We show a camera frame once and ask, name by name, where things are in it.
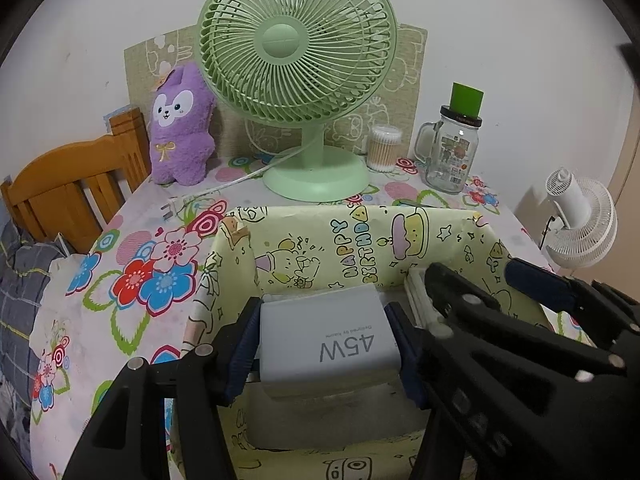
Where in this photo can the large white charger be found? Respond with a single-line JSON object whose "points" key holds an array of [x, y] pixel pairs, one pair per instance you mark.
{"points": [[330, 335]]}

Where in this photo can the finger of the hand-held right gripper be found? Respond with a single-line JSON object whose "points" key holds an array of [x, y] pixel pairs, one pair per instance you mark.
{"points": [[535, 280], [470, 305]]}

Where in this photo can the white standing fan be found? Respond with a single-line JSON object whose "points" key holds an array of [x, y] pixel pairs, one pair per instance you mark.
{"points": [[590, 230]]}

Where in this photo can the green desk fan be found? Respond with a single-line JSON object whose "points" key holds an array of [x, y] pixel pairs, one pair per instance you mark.
{"points": [[282, 40]]}

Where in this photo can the purple plush toy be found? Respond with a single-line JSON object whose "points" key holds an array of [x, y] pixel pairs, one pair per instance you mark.
{"points": [[180, 130]]}

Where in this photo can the glass jar with green lid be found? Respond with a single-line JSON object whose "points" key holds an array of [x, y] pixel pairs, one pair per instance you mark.
{"points": [[450, 160]]}

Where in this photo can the floral tablecloth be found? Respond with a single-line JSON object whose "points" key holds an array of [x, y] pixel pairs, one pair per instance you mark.
{"points": [[150, 260]]}

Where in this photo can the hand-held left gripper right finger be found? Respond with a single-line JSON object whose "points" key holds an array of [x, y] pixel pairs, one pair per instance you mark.
{"points": [[407, 360]]}

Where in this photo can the grey plaid blanket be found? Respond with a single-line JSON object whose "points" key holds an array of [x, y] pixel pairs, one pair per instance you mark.
{"points": [[20, 285]]}

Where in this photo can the cotton swab jar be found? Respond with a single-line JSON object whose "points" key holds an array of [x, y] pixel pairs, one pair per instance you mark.
{"points": [[385, 152]]}

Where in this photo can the yellow cartoon print box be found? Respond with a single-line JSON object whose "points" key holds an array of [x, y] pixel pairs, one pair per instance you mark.
{"points": [[310, 240]]}

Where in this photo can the beige cartoon print board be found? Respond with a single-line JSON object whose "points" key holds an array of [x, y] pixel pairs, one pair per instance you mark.
{"points": [[405, 85]]}

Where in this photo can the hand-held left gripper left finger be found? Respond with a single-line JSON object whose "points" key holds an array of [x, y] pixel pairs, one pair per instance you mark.
{"points": [[237, 360]]}

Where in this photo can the beige door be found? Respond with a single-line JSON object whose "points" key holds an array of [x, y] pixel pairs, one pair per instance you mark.
{"points": [[629, 170]]}

